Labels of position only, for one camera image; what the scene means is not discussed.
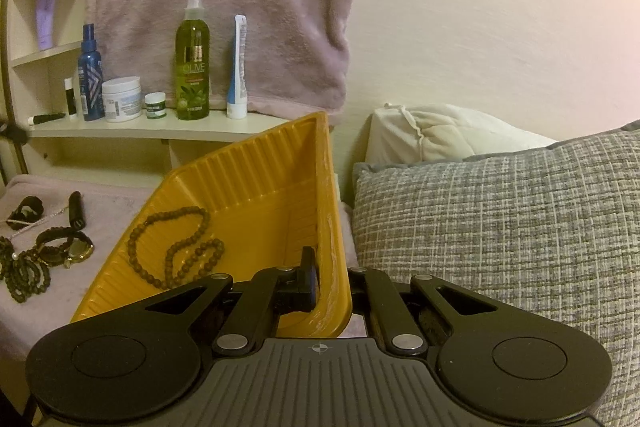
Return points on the white cream jar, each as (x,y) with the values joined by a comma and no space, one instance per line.
(121,99)

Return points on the grey plaid pillow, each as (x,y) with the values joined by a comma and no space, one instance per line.
(500,227)

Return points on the white and blue tube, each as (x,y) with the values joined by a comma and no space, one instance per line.
(238,72)

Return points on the small green-lidded jar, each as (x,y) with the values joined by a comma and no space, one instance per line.
(155,106)

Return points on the black rectangular bar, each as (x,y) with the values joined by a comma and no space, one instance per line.
(76,209)

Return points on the green spray bottle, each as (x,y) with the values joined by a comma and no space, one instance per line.
(192,57)

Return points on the cream shelf unit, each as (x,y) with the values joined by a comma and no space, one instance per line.
(150,130)

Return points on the black pen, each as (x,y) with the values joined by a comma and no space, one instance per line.
(47,118)

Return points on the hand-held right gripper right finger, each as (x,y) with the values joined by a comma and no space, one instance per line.
(365,289)

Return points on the purple tube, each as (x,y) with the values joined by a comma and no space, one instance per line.
(46,19)

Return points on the blue spray bottle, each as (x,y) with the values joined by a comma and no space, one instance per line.
(90,77)

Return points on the white pillow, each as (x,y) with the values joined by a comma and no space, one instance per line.
(450,132)

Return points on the yellow plastic tray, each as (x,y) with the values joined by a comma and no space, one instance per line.
(260,187)

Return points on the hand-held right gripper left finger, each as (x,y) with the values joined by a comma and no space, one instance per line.
(306,282)

